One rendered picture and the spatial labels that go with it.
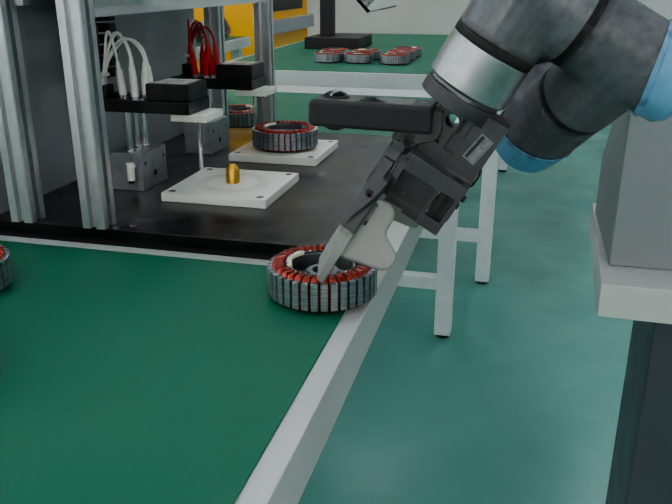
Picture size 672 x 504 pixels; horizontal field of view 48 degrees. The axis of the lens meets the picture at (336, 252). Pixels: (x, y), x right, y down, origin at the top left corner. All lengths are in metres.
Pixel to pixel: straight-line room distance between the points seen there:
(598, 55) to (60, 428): 0.50
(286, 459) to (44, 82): 0.74
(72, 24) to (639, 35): 0.58
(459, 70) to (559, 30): 0.08
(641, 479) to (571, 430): 0.95
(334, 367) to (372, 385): 1.46
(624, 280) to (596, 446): 1.12
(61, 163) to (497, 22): 0.72
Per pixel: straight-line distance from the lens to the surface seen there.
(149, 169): 1.11
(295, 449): 0.54
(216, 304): 0.75
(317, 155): 1.23
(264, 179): 1.08
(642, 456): 1.04
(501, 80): 0.65
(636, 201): 0.88
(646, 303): 0.86
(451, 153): 0.68
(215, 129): 1.32
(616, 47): 0.65
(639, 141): 0.87
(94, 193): 0.93
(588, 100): 0.69
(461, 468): 1.80
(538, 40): 0.65
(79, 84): 0.91
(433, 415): 1.97
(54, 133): 1.14
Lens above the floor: 1.06
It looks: 20 degrees down
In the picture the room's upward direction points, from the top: straight up
